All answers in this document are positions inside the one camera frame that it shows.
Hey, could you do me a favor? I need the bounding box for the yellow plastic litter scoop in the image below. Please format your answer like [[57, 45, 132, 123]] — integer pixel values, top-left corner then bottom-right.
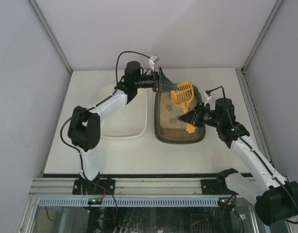
[[170, 80, 197, 134]]

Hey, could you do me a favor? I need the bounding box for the dark translucent litter box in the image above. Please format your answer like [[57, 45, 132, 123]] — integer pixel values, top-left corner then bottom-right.
[[154, 92, 206, 144]]

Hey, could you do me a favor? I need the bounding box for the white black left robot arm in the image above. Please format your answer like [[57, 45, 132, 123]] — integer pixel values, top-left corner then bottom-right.
[[67, 61, 178, 182]]

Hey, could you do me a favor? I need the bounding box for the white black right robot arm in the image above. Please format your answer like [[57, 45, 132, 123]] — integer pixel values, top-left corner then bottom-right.
[[179, 98, 298, 226]]

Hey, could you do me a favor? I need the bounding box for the white plastic waste bin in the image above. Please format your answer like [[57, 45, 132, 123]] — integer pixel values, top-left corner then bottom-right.
[[101, 89, 148, 139]]

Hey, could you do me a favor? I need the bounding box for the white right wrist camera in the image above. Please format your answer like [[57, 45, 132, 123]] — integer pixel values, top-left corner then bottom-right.
[[204, 90, 212, 102]]

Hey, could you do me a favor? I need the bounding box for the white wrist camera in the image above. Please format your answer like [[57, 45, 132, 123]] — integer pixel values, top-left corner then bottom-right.
[[149, 55, 160, 71], [204, 90, 212, 102]]

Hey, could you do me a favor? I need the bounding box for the black right camera cable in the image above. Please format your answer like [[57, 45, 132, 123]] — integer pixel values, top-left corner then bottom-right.
[[208, 85, 226, 100]]

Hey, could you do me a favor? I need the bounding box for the black camera cable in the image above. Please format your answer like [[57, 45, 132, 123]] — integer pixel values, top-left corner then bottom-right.
[[60, 50, 154, 149], [208, 85, 226, 100]]

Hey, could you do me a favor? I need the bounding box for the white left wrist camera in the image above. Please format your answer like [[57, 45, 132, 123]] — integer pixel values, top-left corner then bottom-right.
[[149, 55, 160, 71]]

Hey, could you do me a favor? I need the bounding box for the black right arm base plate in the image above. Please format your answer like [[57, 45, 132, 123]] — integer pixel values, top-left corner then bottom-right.
[[200, 179, 228, 195]]

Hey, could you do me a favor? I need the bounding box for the black left camera cable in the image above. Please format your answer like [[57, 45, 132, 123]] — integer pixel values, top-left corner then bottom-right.
[[60, 50, 154, 149]]

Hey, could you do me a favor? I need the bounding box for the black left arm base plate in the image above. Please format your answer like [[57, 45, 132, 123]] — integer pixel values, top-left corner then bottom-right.
[[72, 177, 116, 195]]

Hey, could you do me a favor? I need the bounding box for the aluminium front rail frame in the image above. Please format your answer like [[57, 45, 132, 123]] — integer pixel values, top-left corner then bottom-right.
[[27, 177, 295, 197]]

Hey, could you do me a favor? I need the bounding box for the grey slotted cable duct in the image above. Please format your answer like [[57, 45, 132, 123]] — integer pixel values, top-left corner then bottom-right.
[[39, 197, 219, 207]]

